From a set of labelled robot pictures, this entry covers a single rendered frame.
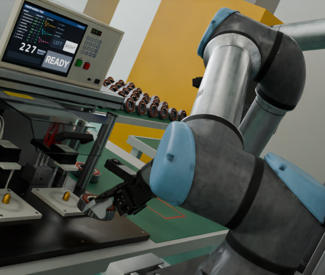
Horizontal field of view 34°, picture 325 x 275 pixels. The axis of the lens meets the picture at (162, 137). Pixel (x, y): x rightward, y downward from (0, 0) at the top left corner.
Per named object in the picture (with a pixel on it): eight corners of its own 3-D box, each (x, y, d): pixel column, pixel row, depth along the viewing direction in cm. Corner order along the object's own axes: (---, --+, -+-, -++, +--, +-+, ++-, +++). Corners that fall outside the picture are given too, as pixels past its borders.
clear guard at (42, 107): (101, 156, 141) (110, 136, 140) (36, 152, 121) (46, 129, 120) (24, 106, 157) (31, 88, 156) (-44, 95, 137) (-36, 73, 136)
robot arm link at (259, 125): (329, 46, 115) (230, 204, 141) (283, 24, 115) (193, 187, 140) (333, 66, 105) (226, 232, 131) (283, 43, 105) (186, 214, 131)
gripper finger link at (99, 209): (86, 225, 144) (117, 210, 145) (77, 206, 146) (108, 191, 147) (88, 227, 147) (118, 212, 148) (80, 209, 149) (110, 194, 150)
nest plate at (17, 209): (41, 218, 147) (42, 214, 147) (-2, 222, 134) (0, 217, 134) (7, 192, 154) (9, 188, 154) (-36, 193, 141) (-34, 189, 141)
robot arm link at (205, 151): (260, 196, 72) (285, 22, 113) (159, 151, 71) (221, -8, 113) (224, 246, 79) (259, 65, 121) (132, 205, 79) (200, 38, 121)
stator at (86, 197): (119, 220, 157) (124, 209, 156) (96, 223, 147) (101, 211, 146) (93, 203, 162) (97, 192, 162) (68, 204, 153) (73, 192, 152)
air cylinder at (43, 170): (47, 184, 174) (53, 169, 173) (30, 184, 167) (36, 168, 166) (37, 177, 176) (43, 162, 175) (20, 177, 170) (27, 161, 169)
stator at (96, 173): (75, 179, 197) (79, 170, 196) (66, 167, 206) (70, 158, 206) (101, 185, 203) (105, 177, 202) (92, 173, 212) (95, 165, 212)
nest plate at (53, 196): (95, 214, 167) (96, 210, 167) (63, 216, 155) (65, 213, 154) (64, 190, 175) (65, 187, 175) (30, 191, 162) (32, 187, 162)
